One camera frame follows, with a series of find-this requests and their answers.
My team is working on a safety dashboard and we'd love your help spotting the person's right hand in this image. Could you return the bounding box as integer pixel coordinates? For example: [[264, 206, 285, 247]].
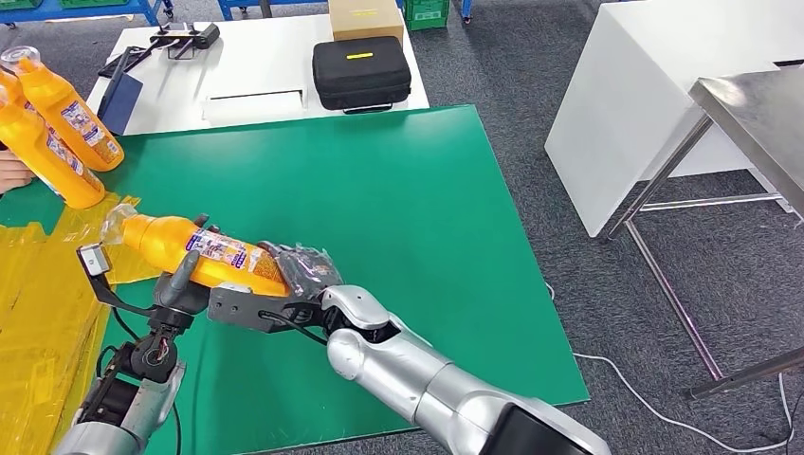
[[0, 149, 36, 195]]

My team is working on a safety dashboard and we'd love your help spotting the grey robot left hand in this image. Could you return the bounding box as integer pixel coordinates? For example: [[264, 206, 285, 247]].
[[152, 212, 222, 317]]

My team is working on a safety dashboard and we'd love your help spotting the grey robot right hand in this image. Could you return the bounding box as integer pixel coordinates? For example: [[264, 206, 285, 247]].
[[257, 240, 345, 300]]

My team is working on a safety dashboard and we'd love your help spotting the yellow translucent plastic film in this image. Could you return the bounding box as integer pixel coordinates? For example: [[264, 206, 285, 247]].
[[0, 191, 166, 455]]

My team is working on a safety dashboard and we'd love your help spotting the black flat tablet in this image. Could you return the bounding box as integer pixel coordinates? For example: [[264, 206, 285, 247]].
[[98, 45, 154, 80]]

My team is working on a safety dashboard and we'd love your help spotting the white flat box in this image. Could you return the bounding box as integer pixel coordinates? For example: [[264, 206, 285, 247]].
[[201, 88, 308, 125]]

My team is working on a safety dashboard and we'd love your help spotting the blue metal rack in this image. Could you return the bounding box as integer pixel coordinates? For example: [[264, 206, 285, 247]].
[[0, 0, 177, 28], [216, 0, 332, 22]]

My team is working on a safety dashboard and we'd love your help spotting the black zippered carrying case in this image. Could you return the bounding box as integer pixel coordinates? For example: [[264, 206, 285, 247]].
[[311, 34, 413, 116]]

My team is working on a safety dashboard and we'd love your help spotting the white desk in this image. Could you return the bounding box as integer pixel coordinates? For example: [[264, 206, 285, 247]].
[[86, 12, 431, 137]]

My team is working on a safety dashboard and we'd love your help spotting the black controller with antennas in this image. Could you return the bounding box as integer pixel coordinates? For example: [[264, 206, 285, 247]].
[[149, 22, 222, 61]]

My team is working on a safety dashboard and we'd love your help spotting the brown cardboard box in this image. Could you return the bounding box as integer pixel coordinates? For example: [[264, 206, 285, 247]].
[[327, 0, 406, 46]]

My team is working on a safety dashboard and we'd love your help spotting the large white table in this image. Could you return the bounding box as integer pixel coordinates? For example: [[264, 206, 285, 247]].
[[542, 0, 804, 240]]

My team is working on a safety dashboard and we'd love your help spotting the stainless steel table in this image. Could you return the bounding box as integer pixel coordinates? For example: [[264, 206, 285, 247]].
[[598, 64, 804, 402]]

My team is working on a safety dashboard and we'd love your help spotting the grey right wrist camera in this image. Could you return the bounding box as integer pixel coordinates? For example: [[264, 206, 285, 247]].
[[206, 282, 329, 336]]

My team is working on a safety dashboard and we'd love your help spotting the white floor cable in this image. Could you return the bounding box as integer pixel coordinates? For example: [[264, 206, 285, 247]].
[[543, 283, 795, 455]]

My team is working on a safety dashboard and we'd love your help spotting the black floor cable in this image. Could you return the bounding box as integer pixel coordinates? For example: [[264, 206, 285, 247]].
[[757, 389, 804, 450]]

